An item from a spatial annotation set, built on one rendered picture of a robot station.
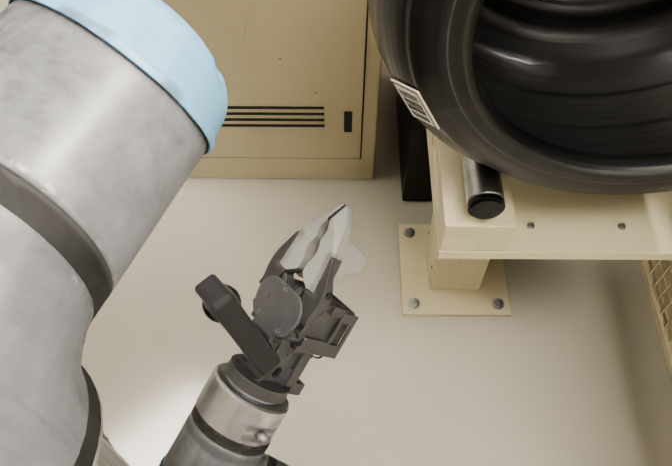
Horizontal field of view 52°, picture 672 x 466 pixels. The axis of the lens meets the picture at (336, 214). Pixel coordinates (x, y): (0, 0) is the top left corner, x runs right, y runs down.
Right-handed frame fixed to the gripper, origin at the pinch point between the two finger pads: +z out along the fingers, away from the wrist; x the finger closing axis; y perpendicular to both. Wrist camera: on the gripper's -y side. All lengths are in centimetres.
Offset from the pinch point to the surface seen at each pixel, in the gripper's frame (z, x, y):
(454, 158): 11.5, -9.0, 23.2
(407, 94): 13.8, -0.4, 0.8
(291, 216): -20, -91, 78
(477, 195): 8.7, 0.5, 18.4
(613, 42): 36, -5, 35
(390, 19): 18.2, 0.9, -7.1
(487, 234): 5.2, 0.2, 24.8
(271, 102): 4, -91, 54
